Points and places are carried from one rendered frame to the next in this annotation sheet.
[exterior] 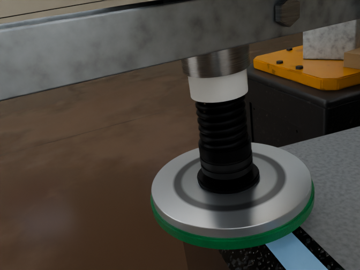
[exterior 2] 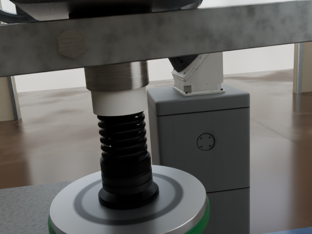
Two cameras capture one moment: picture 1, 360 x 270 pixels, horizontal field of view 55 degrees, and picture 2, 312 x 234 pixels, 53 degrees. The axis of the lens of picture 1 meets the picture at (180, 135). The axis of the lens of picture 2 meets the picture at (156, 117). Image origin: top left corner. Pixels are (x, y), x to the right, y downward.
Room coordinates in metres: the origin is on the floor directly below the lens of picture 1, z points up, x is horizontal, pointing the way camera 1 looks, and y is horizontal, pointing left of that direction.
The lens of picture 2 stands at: (0.79, 0.06, 1.08)
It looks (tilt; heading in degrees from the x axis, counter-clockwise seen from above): 14 degrees down; 190
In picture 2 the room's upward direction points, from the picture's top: 4 degrees counter-clockwise
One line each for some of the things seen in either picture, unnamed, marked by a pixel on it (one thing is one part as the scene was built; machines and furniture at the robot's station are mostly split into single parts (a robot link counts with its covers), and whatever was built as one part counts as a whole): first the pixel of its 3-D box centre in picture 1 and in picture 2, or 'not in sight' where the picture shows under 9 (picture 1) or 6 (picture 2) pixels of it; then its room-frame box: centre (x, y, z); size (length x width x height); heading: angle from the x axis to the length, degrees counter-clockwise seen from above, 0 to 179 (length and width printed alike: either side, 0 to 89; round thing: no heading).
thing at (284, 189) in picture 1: (228, 180); (129, 198); (0.40, -0.06, 0.87); 0.21 x 0.21 x 0.01
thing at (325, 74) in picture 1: (336, 57); not in sight; (1.32, -0.65, 0.76); 0.49 x 0.49 x 0.05; 16
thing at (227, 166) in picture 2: not in sight; (196, 174); (-0.67, -0.02, 0.43); 0.50 x 0.50 x 0.85; 17
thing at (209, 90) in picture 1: (217, 78); (119, 96); (0.40, -0.06, 1.02); 0.07 x 0.07 x 0.04
